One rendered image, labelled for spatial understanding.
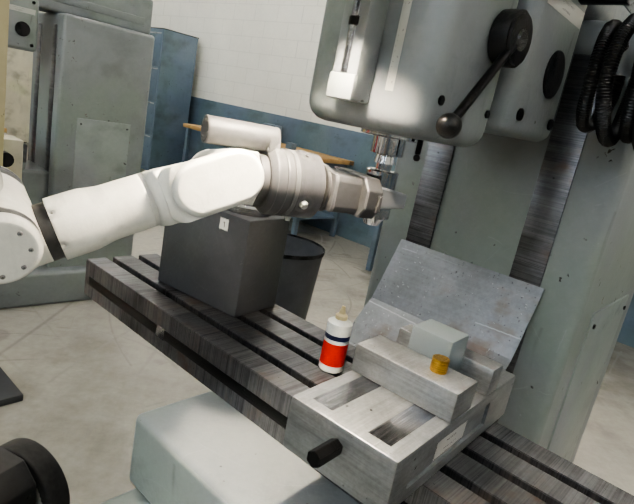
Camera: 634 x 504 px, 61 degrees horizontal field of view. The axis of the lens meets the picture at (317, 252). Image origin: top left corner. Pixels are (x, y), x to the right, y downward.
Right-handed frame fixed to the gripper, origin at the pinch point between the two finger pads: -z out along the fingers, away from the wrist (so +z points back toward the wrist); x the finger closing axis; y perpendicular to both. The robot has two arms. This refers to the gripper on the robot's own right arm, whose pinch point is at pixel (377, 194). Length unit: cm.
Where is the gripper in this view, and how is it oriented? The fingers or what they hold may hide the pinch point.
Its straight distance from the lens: 78.7
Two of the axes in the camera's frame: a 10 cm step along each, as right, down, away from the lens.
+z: -8.8, -0.6, -4.7
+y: -1.9, 9.5, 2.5
